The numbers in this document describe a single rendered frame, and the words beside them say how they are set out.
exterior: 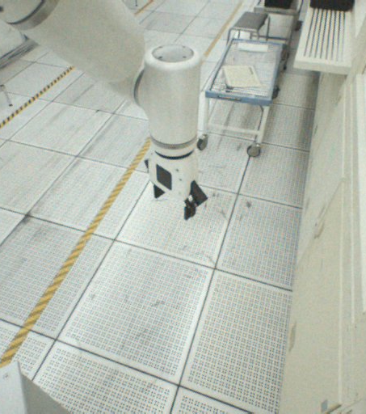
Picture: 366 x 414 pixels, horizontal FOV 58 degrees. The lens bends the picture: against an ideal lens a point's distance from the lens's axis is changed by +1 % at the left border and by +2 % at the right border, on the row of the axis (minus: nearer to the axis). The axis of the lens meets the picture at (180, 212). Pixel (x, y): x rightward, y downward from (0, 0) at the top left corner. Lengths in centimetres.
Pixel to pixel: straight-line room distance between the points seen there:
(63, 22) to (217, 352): 145
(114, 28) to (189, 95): 17
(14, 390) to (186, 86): 70
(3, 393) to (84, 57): 70
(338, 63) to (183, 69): 148
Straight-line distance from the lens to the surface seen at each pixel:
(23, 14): 35
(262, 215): 208
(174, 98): 51
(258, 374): 162
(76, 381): 164
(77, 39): 37
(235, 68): 255
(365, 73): 174
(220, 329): 165
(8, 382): 87
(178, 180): 60
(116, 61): 41
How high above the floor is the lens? 153
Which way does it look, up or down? 49 degrees down
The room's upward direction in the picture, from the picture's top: straight up
